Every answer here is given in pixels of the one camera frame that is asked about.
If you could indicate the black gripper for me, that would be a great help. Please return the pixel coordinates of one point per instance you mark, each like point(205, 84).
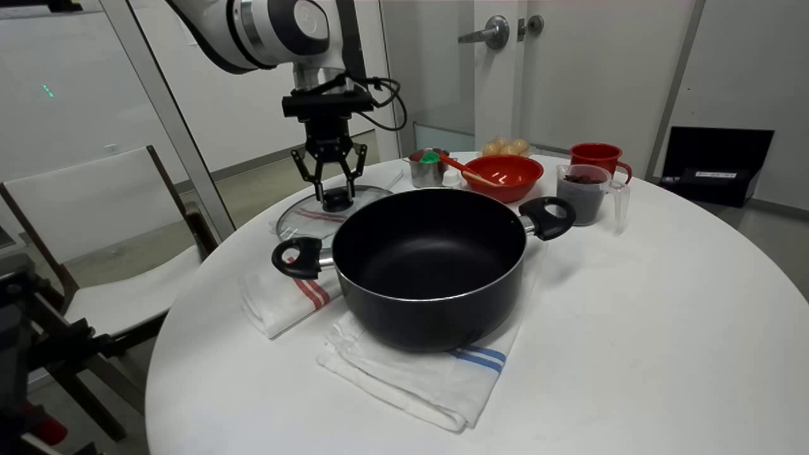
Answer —
point(327, 134)

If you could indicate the glass lid with black knob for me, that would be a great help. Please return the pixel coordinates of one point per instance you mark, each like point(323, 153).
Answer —
point(338, 201)

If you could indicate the black cooking pot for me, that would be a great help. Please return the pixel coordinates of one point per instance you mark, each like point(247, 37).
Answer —
point(430, 269)

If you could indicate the red plastic spoon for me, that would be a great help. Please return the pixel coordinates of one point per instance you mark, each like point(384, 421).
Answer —
point(470, 173)

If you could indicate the white towel with red stripes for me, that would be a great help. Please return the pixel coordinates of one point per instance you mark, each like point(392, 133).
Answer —
point(279, 298)

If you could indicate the red plastic bowl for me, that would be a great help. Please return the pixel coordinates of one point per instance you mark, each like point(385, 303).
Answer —
point(510, 176)

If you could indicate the white towel with blue stripes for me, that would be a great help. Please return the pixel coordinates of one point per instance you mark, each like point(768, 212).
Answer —
point(420, 379)

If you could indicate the white folding chair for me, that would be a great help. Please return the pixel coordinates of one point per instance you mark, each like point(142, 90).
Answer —
point(92, 202)

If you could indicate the silver door deadbolt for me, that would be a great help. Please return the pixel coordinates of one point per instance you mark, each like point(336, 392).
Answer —
point(533, 25)

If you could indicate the clear cup with dark contents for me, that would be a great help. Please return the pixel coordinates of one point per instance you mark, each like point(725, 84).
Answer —
point(582, 197)

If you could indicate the red cup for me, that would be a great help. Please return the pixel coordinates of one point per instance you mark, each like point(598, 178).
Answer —
point(595, 154)

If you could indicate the open black case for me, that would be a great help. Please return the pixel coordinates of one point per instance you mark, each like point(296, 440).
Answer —
point(716, 164)

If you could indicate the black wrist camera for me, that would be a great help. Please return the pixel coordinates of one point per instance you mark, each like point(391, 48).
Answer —
point(329, 101)

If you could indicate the grey metal frame post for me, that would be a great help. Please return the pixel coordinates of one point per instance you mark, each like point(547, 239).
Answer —
point(167, 127)

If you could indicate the black camera tripod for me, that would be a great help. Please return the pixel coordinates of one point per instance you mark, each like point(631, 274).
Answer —
point(35, 338)

